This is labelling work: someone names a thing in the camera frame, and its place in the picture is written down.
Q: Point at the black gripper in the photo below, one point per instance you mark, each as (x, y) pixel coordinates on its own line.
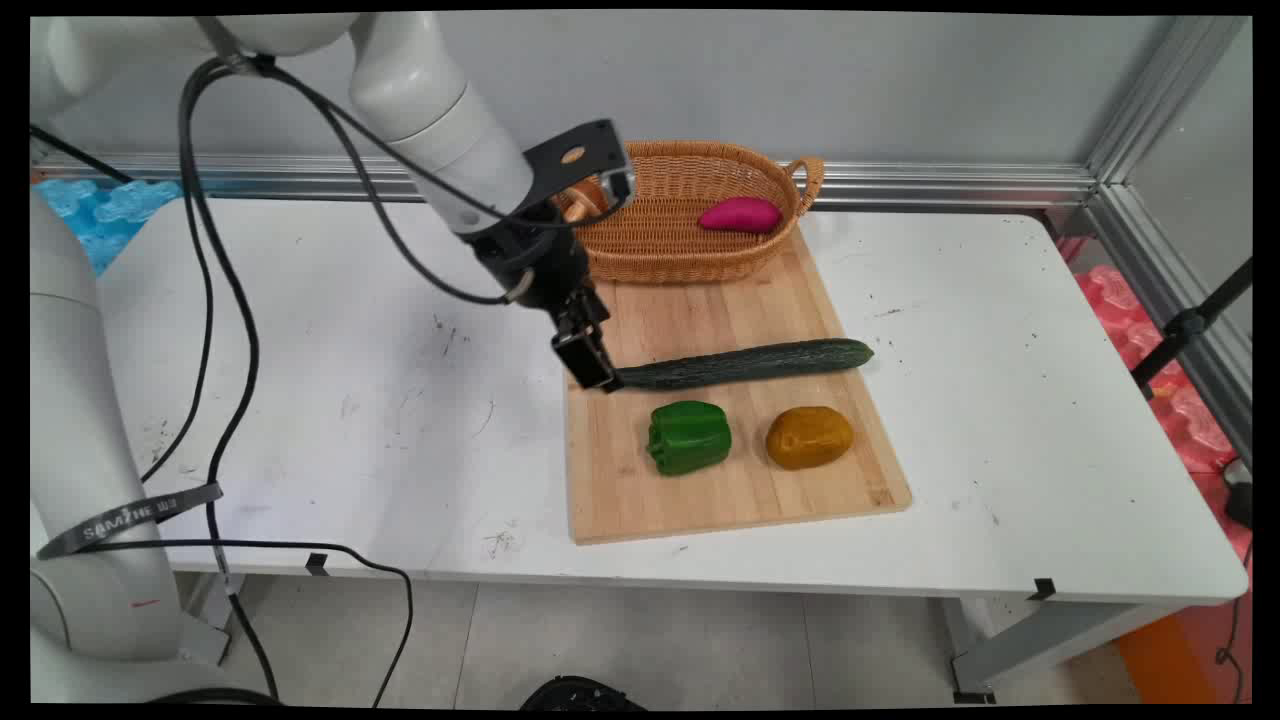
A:
(535, 262)

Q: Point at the long dark green cucumber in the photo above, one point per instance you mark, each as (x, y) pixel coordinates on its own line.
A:
(750, 362)

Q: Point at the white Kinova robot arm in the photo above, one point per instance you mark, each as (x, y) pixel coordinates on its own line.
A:
(430, 90)

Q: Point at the woven wicker basket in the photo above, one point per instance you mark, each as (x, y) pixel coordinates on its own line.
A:
(680, 245)

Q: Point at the green bell pepper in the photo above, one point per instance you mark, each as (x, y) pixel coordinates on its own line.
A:
(690, 437)

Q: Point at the magenta sweet potato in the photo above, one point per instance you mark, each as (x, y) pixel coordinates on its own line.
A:
(740, 215)

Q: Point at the wooden cutting board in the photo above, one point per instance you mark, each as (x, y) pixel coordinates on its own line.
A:
(700, 500)

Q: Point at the yellow-brown potato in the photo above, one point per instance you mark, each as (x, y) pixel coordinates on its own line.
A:
(808, 437)

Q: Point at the black table edge clip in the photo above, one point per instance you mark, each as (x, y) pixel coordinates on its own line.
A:
(1042, 589)
(317, 564)

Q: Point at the black round floor object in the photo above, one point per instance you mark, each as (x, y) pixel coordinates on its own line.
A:
(580, 693)

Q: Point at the blue foam mat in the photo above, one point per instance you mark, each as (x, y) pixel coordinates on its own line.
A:
(110, 215)

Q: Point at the grey metal table leg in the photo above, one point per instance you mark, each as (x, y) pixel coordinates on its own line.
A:
(1050, 640)

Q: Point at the pink foam mat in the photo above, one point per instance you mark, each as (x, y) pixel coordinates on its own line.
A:
(1180, 400)

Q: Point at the black tripod stand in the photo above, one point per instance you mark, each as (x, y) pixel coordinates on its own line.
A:
(1185, 325)

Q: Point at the orange floor object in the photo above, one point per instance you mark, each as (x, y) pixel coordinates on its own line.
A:
(1160, 660)

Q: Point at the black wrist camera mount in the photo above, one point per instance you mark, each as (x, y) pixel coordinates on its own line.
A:
(580, 155)

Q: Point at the horizontal aluminium frame rail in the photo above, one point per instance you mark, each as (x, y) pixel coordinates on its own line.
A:
(900, 185)

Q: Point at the sloping aluminium frame rail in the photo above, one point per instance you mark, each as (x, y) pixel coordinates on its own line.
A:
(1160, 150)

